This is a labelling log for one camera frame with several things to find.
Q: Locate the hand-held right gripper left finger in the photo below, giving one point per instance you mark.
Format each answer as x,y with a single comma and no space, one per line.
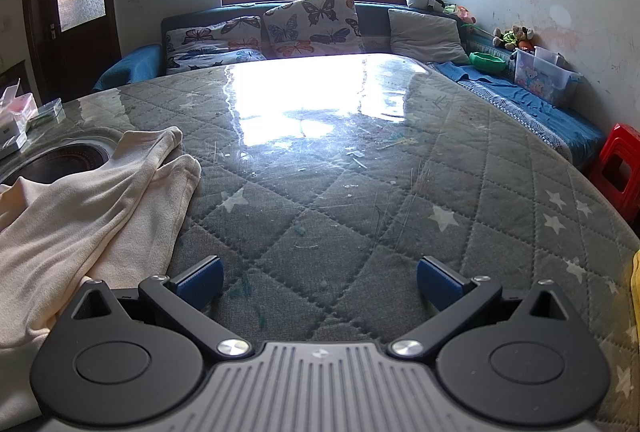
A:
200,282

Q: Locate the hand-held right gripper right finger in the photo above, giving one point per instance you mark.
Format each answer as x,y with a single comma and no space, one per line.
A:
437,284

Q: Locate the cream sweatshirt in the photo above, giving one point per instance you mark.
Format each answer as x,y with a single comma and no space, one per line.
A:
75,212

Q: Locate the round black hotplate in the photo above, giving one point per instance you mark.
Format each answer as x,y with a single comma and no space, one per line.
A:
60,161

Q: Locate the yellow cloth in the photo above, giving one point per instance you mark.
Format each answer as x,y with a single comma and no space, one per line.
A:
636,277

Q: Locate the blue sofa sheet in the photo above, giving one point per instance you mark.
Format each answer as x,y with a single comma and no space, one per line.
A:
550,111

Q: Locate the red plastic stool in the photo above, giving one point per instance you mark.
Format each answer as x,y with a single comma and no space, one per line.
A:
617,161

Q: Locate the small clear flat box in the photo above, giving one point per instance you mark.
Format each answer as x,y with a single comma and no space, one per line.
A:
47,112

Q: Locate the green bowl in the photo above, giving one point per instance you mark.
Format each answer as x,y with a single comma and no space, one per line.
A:
487,61

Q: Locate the flat white box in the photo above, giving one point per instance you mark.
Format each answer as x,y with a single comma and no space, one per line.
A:
12,150

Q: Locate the clear plastic storage box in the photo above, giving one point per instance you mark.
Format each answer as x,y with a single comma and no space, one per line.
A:
545,79

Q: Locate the butterfly print pillow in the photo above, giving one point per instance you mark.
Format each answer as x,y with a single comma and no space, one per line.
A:
310,21
210,44

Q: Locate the grey cushion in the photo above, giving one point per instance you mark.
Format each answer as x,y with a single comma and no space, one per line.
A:
425,34

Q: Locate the pink white tissue box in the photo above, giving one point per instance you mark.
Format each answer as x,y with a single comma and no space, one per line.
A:
20,104

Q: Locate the brown plush bear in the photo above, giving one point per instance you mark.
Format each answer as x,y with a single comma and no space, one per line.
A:
522,35

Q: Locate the dark wooden door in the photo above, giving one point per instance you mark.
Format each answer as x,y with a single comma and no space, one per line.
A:
80,46

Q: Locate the pink green plush toy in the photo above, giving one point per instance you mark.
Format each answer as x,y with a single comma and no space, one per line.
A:
460,14

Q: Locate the dark blue sofa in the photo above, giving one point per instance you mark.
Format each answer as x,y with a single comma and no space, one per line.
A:
375,19

